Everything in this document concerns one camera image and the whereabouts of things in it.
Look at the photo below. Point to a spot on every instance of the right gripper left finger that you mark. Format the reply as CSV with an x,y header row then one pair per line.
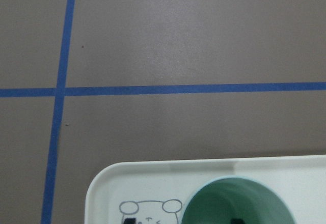
x,y
129,221

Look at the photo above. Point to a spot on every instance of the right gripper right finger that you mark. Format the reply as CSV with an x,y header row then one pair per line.
x,y
237,221

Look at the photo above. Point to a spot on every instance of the mint green cup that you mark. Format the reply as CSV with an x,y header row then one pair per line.
x,y
234,197

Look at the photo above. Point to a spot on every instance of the cream rabbit tray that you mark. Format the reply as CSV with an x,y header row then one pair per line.
x,y
158,191

